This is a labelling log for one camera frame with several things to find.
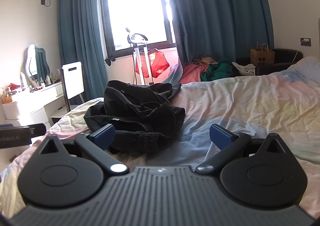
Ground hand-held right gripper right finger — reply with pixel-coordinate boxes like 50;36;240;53
195;123;288;174

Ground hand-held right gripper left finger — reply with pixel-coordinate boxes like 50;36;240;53
38;123;129;176

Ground black pants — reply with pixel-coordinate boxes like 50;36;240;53
84;80;186;154

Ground white storage box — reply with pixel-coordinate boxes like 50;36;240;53
2;101;21;120

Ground white vanity desk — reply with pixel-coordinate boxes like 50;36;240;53
0;81;66;127

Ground bed with pastel sheet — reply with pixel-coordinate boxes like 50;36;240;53
0;56;320;216

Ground white chair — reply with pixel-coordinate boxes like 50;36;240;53
61;61;84;113

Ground group of cosmetic bottles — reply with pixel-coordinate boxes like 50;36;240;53
0;70;62;97

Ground green cloth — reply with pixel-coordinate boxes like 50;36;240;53
200;58;237;82

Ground white cloth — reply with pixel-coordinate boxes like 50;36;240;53
232;62;257;77

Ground white garment steamer stand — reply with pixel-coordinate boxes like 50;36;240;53
126;27;156;86

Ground beige cloth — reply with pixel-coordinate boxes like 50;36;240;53
191;56;219;65

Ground wavy framed mirror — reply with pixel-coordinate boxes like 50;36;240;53
24;44;51;82

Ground pastel blue pink cloth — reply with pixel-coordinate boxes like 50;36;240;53
164;62;185;84

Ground red garment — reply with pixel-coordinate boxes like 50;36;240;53
135;49;171;79

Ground brown paper bag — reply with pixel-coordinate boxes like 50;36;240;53
250;40;276;65

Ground blue curtain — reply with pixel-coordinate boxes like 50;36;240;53
160;0;274;84
57;0;109;106

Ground black sofa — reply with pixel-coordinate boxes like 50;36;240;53
235;48;304;77

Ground dark framed window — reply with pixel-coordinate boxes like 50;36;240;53
99;0;177;60

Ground white cable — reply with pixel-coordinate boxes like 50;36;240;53
292;40;307;63

